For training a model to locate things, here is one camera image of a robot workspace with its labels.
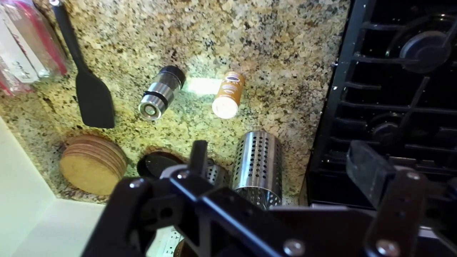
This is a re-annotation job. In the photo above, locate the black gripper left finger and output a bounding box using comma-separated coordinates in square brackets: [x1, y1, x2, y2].
[82, 138, 306, 257]

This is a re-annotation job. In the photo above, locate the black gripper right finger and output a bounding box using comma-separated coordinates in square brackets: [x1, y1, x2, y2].
[346, 139, 457, 257]

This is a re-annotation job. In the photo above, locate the steel glass pepper grinder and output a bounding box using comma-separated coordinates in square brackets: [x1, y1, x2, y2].
[138, 64, 188, 122]

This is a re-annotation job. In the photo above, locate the brown spice can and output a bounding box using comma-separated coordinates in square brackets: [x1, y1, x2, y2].
[212, 69, 248, 121]

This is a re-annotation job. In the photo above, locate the small black bowl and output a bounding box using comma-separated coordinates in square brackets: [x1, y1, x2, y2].
[136, 149, 191, 181]

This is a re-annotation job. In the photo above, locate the small perforated steel holder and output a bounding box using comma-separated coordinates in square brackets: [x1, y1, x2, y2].
[205, 158, 233, 188]

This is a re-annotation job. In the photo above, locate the large perforated steel utensil holder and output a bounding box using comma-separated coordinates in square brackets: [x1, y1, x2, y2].
[232, 129, 285, 209]

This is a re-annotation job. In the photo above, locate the black silicone spatula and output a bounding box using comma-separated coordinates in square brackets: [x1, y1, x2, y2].
[49, 0, 118, 129]

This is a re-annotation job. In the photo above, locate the red plastic food package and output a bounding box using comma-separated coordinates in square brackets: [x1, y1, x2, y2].
[0, 0, 72, 97]

